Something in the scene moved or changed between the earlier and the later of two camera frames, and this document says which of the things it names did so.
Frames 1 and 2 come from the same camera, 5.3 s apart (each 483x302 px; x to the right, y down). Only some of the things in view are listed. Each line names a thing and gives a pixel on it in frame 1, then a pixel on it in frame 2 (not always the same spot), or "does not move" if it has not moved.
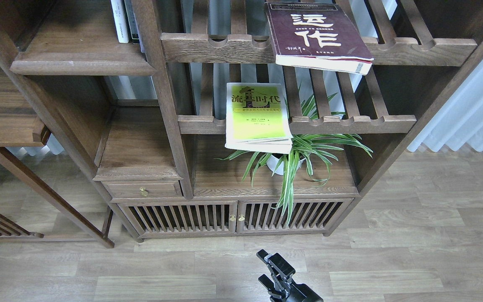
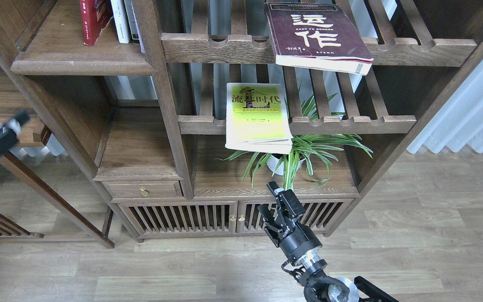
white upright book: [121, 27] does not move
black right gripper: [284, 290] to [297, 240]
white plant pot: [272, 162] does not move
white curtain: [477, 113] does not move
